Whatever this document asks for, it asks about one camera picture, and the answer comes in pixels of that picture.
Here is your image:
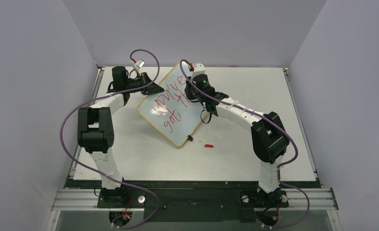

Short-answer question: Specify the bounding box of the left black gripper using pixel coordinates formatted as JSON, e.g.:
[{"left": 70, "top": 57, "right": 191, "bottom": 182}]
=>
[{"left": 125, "top": 73, "right": 164, "bottom": 96}]

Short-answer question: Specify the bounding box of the yellow framed whiteboard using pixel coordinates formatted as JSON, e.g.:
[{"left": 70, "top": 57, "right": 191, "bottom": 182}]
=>
[{"left": 137, "top": 64, "right": 209, "bottom": 147}]

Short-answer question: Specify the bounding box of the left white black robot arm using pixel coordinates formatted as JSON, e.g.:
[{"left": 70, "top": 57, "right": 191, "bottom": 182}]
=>
[{"left": 78, "top": 66, "right": 164, "bottom": 208}]

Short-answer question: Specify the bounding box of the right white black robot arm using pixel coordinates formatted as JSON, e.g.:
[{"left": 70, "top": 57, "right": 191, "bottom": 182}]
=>
[{"left": 185, "top": 74, "right": 289, "bottom": 207}]

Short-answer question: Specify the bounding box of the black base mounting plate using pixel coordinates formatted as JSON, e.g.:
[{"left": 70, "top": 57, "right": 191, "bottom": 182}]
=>
[{"left": 96, "top": 181, "right": 289, "bottom": 225}]

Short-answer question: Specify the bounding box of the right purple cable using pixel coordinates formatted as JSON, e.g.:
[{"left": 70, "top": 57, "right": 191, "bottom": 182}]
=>
[{"left": 179, "top": 59, "right": 311, "bottom": 230}]

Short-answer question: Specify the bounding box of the purple cable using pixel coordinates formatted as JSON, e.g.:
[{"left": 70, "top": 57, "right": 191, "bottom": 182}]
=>
[
  {"left": 59, "top": 49, "right": 160, "bottom": 230},
  {"left": 179, "top": 59, "right": 311, "bottom": 230}
]

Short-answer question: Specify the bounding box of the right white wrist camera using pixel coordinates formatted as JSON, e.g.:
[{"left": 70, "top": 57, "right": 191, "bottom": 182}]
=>
[{"left": 189, "top": 63, "right": 206, "bottom": 79}]

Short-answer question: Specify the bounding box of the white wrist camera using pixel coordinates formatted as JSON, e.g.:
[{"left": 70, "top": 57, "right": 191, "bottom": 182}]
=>
[
  {"left": 189, "top": 63, "right": 206, "bottom": 79},
  {"left": 132, "top": 59, "right": 145, "bottom": 75}
]

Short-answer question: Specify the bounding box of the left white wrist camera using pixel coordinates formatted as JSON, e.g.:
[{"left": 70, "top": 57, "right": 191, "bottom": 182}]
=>
[{"left": 132, "top": 59, "right": 145, "bottom": 75}]

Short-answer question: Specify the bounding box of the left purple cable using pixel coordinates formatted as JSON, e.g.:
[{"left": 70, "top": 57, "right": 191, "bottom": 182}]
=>
[{"left": 59, "top": 49, "right": 160, "bottom": 230}]

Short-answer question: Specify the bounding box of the aluminium rail frame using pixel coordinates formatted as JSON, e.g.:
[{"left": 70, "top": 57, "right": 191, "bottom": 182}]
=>
[{"left": 46, "top": 189, "right": 342, "bottom": 231}]

